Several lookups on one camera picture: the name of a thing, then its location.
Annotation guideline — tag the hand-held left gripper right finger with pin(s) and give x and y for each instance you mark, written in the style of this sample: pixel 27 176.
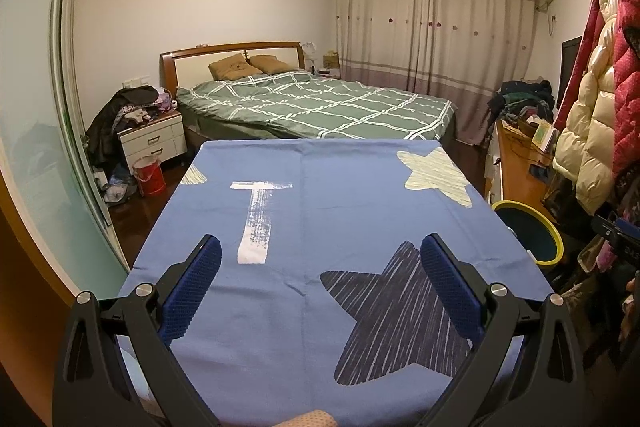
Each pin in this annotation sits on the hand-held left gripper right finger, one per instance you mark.
pixel 450 292

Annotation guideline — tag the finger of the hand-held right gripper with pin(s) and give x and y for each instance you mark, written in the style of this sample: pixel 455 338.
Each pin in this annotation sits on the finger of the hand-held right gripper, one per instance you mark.
pixel 612 226

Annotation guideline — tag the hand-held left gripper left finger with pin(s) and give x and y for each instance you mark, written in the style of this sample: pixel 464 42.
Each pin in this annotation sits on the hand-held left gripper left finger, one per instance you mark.
pixel 192 287

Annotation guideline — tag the yellow rimmed dark bin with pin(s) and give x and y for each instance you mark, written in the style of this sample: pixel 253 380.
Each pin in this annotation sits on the yellow rimmed dark bin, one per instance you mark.
pixel 530 237

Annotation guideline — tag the pink garment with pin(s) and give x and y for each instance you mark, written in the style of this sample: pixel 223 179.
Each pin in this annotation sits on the pink garment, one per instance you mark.
pixel 605 254

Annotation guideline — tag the cream puffer jacket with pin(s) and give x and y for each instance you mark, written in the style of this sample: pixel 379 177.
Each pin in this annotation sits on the cream puffer jacket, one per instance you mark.
pixel 590 122

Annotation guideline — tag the green book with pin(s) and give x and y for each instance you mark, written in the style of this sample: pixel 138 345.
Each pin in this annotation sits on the green book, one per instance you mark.
pixel 542 138

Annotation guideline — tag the red bucket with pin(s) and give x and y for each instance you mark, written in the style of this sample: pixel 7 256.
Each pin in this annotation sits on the red bucket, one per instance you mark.
pixel 149 179

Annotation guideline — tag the wooden desk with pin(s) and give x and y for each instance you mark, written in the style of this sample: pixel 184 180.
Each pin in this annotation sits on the wooden desk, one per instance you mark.
pixel 515 157

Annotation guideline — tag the red quilted jacket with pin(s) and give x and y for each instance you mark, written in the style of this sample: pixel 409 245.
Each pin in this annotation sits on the red quilted jacket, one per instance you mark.
pixel 630 107

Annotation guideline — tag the floor clutter bags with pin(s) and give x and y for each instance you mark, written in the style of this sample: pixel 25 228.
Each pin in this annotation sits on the floor clutter bags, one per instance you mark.
pixel 117 189

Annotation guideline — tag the blue star print tablecloth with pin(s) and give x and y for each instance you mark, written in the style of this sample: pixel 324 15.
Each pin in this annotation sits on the blue star print tablecloth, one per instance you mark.
pixel 300 217

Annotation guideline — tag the white nightstand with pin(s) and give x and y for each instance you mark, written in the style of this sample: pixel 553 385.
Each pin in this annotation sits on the white nightstand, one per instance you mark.
pixel 152 139

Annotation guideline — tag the clothes pile on desk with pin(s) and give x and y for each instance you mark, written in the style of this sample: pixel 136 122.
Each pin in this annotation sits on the clothes pile on desk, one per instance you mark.
pixel 525 99

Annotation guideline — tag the black television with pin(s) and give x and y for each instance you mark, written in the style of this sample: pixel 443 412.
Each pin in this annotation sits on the black television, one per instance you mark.
pixel 570 67

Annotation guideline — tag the orange dotted cloth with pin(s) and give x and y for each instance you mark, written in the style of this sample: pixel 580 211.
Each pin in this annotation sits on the orange dotted cloth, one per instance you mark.
pixel 315 421

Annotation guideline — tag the red coat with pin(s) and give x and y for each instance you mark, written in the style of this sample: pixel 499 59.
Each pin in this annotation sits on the red coat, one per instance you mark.
pixel 590 37

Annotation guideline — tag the dark clothes pile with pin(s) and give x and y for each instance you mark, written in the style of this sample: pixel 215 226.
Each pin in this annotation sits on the dark clothes pile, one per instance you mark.
pixel 130 99

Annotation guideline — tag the frosted glass sliding door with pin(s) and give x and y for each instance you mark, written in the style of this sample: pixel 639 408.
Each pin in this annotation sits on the frosted glass sliding door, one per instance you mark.
pixel 40 157

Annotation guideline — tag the brown pillow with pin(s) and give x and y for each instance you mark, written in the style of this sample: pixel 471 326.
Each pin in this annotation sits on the brown pillow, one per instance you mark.
pixel 235 68
pixel 272 64

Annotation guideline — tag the green checked duvet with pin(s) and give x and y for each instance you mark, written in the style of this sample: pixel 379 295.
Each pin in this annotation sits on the green checked duvet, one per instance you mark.
pixel 325 107

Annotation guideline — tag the wooden bed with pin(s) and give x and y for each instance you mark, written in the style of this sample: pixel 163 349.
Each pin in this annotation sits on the wooden bed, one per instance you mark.
pixel 200 57

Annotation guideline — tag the tissue box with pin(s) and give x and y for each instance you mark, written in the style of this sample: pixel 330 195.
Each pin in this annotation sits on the tissue box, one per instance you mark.
pixel 330 60

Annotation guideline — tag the pink beige curtain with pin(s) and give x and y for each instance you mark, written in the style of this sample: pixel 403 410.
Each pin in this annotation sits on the pink beige curtain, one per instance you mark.
pixel 425 32

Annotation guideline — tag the white bedside lamp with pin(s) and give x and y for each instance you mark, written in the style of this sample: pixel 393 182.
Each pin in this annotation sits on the white bedside lamp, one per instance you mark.
pixel 309 49

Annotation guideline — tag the white wall switch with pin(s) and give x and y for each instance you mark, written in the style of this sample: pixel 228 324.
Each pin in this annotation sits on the white wall switch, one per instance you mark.
pixel 135 83

